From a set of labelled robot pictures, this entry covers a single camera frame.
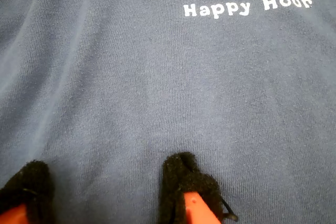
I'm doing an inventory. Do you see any thin black wire tie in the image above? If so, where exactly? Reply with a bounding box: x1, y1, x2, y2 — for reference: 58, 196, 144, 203
219, 197, 239, 222

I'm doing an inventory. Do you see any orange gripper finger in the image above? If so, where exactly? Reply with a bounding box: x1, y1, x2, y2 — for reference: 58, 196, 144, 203
0, 159, 56, 224
156, 151, 224, 224

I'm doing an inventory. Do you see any blue printed T-shirt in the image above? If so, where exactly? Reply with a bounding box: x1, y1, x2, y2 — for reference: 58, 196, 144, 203
0, 0, 336, 224

